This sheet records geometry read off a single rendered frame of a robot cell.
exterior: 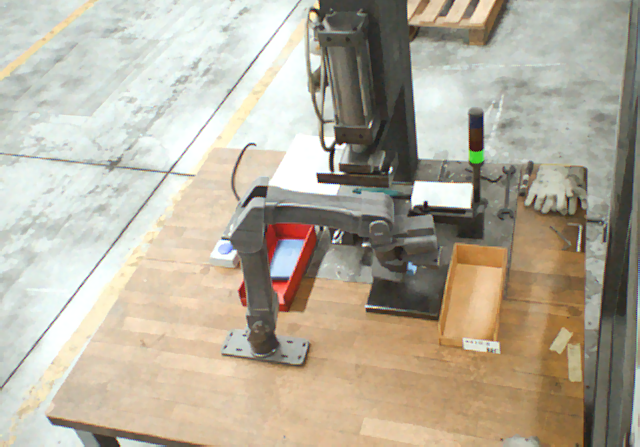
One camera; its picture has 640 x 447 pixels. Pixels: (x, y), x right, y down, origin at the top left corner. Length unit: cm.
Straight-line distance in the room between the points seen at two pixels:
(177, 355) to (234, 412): 22
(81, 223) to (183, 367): 211
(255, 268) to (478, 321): 53
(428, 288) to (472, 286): 10
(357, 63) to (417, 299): 56
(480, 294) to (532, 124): 215
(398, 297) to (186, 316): 52
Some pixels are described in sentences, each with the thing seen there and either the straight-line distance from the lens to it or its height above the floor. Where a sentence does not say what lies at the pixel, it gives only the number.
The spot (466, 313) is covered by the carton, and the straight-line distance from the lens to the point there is 168.
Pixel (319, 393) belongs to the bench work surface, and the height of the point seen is 90.
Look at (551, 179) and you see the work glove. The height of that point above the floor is 92.
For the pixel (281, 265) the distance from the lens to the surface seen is 184.
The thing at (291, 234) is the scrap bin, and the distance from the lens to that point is 190.
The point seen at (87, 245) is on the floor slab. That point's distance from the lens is 360.
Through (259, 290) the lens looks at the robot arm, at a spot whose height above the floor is 112.
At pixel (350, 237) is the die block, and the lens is 184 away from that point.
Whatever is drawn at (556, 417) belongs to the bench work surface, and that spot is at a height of 90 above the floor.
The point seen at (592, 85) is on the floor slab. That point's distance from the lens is 409.
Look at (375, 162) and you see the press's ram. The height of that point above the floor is 116.
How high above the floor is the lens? 219
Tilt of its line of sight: 40 degrees down
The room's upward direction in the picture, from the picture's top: 11 degrees counter-clockwise
